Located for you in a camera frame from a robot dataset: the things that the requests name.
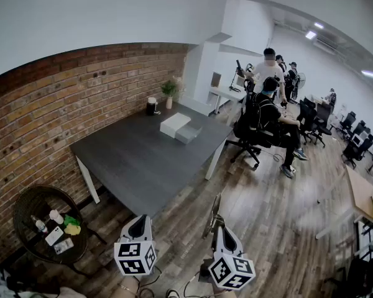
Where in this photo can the green plant with pink flowers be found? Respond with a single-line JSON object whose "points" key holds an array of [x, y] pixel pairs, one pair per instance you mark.
{"points": [[169, 88]]}

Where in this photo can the clear plastic bottle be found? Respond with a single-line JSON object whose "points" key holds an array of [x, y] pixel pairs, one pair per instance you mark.
{"points": [[41, 227]]}

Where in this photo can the standing fan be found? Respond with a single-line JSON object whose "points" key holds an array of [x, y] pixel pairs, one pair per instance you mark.
{"points": [[301, 80]]}

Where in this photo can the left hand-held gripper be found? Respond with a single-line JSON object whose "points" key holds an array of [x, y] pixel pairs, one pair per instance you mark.
{"points": [[133, 258]]}

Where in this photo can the white desk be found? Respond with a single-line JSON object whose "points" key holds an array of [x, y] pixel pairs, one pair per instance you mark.
{"points": [[228, 92]]}

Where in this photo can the white table leg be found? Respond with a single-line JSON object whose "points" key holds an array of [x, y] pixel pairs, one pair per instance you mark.
{"points": [[91, 188], [213, 166]]}

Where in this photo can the patterned phone case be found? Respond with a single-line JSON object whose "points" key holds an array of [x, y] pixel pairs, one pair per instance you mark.
{"points": [[63, 246]]}

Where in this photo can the person's right forearm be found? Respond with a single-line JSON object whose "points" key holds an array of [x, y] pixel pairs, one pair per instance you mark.
{"points": [[225, 294]]}

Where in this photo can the round dark wicker side table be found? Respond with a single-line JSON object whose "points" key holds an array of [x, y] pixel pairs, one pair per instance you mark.
{"points": [[34, 203]]}

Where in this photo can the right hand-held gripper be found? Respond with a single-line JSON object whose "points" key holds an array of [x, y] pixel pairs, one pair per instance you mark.
{"points": [[231, 272]]}

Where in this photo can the white cup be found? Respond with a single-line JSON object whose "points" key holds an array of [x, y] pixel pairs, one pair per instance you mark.
{"points": [[56, 216]]}

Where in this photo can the green and yellow cloth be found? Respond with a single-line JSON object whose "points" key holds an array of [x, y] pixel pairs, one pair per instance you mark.
{"points": [[72, 227]]}

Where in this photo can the beige ceramic vase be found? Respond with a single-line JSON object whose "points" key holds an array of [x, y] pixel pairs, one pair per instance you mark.
{"points": [[169, 103]]}

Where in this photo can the black monitor on stand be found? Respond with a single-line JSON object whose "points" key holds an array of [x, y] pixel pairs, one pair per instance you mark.
{"points": [[238, 67]]}

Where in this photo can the person's left forearm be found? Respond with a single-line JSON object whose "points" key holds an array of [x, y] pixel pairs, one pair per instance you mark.
{"points": [[129, 293]]}

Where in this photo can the white box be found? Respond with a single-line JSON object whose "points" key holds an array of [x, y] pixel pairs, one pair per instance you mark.
{"points": [[174, 124]]}

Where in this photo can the white phone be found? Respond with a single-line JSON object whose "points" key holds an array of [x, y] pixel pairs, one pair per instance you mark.
{"points": [[54, 236]]}

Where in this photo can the black cylinder speaker white top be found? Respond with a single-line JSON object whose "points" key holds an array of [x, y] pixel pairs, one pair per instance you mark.
{"points": [[150, 108]]}

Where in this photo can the brown cardboard box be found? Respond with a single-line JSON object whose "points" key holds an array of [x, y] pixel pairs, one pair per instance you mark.
{"points": [[216, 79]]}

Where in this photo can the ceiling light panel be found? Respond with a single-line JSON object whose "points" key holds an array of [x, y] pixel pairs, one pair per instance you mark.
{"points": [[369, 74], [319, 25], [311, 35]]}

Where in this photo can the row of black office chairs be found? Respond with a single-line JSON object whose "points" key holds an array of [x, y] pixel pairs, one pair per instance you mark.
{"points": [[314, 116]]}

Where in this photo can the light wooden desk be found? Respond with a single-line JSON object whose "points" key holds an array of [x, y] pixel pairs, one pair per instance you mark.
{"points": [[360, 191]]}

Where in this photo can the black mesh swivel chair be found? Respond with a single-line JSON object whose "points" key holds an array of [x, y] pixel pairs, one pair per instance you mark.
{"points": [[245, 129]]}

